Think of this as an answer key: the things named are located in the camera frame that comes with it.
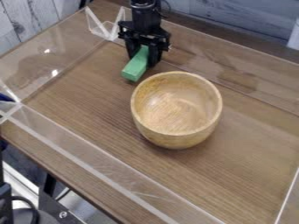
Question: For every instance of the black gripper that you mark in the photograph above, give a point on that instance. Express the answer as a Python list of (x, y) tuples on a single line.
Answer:
[(143, 31)]

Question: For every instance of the green rectangular block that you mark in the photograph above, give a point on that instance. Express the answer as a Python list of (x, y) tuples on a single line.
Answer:
[(136, 66)]

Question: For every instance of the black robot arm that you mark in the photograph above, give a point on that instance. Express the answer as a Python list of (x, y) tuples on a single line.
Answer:
[(146, 4)]

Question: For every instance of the brown wooden bowl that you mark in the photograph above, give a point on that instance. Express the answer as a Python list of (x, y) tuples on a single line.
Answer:
[(176, 108)]

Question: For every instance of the black metal table leg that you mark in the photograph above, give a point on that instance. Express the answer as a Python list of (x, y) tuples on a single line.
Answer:
[(50, 184)]

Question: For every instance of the clear acrylic enclosure wall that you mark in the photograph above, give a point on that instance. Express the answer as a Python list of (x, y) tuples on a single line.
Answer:
[(70, 122)]

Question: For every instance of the grey metal bracket with screw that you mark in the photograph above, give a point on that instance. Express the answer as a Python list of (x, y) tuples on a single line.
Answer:
[(54, 213)]

